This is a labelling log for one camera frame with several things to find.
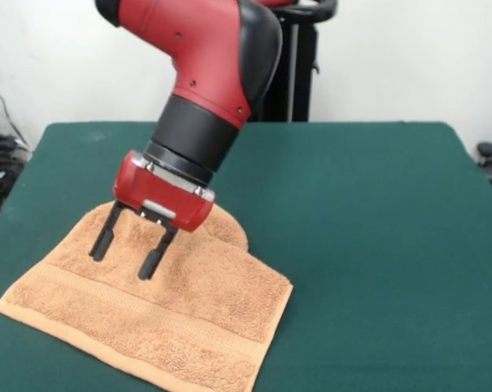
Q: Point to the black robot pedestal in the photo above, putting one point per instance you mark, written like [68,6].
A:
[299,65]

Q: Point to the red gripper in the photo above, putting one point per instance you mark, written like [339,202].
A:
[160,196]

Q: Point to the dark green table cloth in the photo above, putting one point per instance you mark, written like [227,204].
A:
[372,265]

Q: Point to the orange terry towel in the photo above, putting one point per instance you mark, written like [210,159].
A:
[148,310]

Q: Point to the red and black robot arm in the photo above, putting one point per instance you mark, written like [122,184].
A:
[213,81]

